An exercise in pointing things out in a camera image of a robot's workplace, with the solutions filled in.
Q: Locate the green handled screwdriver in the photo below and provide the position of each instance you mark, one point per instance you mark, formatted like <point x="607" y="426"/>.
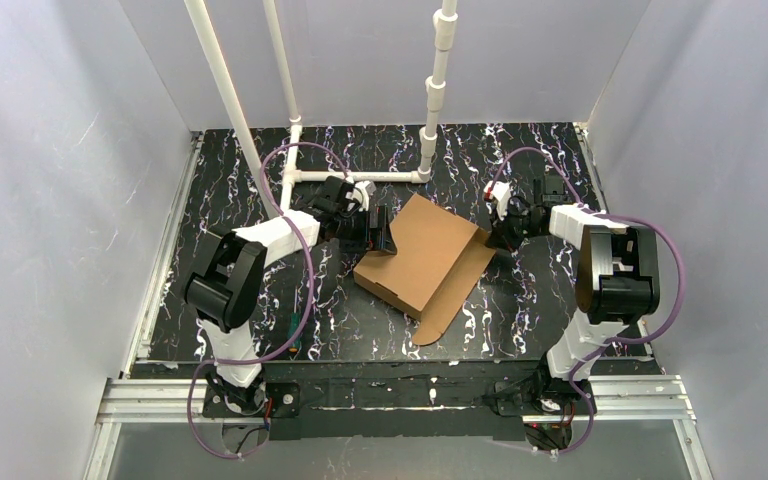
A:
<point x="295" y="322"/>

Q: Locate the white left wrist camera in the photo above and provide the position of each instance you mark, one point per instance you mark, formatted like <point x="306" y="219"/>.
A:
<point x="361" y="196"/>

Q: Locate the black front mounting rail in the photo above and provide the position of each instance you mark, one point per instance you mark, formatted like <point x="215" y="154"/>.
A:
<point x="508" y="400"/>

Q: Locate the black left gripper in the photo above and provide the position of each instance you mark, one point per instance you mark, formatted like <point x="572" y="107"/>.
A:
<point x="368" y="230"/>

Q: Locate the brown cardboard box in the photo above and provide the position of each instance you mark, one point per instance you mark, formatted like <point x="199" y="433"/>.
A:
<point x="440" y="258"/>

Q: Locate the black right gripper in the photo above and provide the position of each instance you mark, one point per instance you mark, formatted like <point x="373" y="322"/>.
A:
<point x="509" y="230"/>

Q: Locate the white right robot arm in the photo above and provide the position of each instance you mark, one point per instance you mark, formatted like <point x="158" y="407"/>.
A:
<point x="617" y="279"/>

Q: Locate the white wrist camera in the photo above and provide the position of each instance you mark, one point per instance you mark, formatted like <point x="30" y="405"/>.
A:
<point x="497" y="195"/>
<point x="361" y="196"/>

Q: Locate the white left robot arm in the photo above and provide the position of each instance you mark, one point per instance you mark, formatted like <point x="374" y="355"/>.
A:
<point x="225" y="279"/>

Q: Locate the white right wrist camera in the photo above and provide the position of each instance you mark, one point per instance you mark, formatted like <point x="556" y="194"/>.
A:
<point x="497" y="195"/>

